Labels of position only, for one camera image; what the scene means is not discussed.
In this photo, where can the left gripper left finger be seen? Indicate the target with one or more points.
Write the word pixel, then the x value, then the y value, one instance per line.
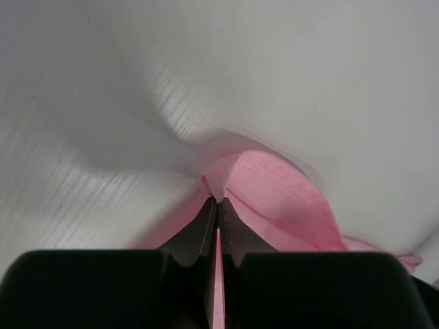
pixel 188 274

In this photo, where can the pink t shirt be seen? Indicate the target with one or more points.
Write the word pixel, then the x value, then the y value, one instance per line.
pixel 317 278

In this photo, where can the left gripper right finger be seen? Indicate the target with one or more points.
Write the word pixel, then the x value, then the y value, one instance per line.
pixel 237 240

